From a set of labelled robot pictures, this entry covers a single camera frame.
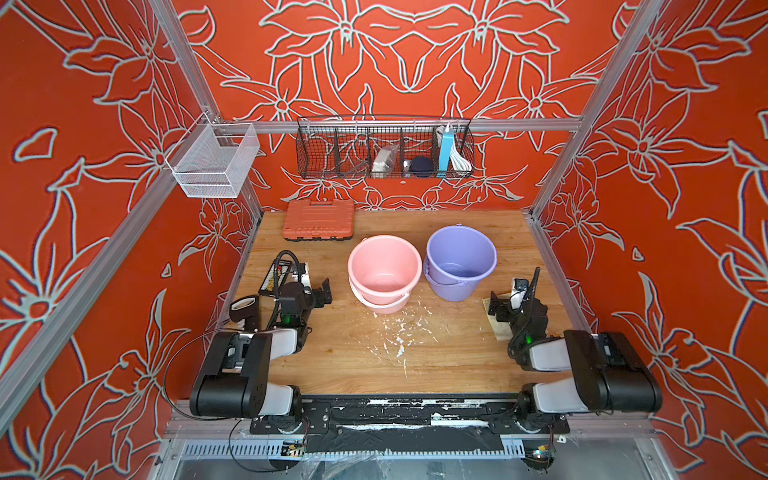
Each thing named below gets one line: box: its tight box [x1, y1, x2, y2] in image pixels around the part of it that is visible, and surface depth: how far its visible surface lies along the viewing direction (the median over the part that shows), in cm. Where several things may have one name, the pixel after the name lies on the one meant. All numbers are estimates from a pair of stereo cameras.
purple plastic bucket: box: [423, 224, 498, 302], surface depth 92 cm
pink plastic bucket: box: [347, 234, 423, 315], surface depth 88 cm
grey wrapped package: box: [372, 144, 400, 179], surface depth 94 cm
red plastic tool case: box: [282, 199, 355, 241], surface depth 114 cm
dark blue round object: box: [410, 156, 434, 178], surface depth 97 cm
